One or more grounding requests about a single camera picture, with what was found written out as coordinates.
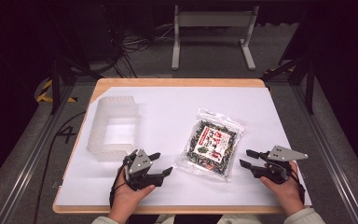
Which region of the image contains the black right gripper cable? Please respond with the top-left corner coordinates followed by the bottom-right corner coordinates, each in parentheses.
top-left (289, 168), bottom-right (306, 204)

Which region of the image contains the clear packet of dried seaweed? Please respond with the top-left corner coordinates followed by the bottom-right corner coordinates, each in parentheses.
top-left (172, 107), bottom-right (246, 183)

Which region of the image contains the white table cover sheet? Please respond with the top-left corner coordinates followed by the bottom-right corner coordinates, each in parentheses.
top-left (55, 86), bottom-right (312, 207)

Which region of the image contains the translucent white plastic container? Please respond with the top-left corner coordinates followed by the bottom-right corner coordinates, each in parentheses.
top-left (85, 95), bottom-right (140, 162)

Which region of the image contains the black and yellow hazard tape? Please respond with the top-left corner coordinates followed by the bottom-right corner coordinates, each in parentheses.
top-left (35, 78), bottom-right (77, 104)

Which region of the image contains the bundle of black floor cables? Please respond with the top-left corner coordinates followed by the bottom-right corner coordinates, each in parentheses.
top-left (101, 6), bottom-right (176, 78)

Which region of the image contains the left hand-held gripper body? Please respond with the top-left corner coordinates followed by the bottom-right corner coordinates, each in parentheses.
top-left (122, 148), bottom-right (166, 191)

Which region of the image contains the aluminium floor rail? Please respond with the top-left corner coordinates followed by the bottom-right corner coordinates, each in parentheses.
top-left (0, 83), bottom-right (76, 224)
top-left (292, 84), bottom-right (358, 224)

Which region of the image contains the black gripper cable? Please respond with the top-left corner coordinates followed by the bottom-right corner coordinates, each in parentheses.
top-left (289, 168), bottom-right (306, 204)
top-left (108, 163), bottom-right (129, 209)

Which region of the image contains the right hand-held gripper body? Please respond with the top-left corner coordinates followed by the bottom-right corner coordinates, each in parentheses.
top-left (253, 145), bottom-right (310, 185)

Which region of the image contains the grey metal stand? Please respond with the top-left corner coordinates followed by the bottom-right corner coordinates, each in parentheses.
top-left (171, 4), bottom-right (260, 71)

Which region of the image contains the person's left hand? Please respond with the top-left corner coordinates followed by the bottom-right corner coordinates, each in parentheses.
top-left (107, 173), bottom-right (157, 224)

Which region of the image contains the black floor cable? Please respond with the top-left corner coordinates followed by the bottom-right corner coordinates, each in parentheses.
top-left (32, 111), bottom-right (88, 224)

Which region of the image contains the person's right hand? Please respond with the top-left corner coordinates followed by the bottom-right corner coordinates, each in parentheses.
top-left (259, 161), bottom-right (306, 217)

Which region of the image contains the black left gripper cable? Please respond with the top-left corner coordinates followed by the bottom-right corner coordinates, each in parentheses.
top-left (108, 163), bottom-right (129, 209)

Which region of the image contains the black metal frame stand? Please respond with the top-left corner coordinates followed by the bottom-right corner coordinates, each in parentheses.
top-left (47, 6), bottom-right (104, 116)
top-left (260, 6), bottom-right (317, 116)

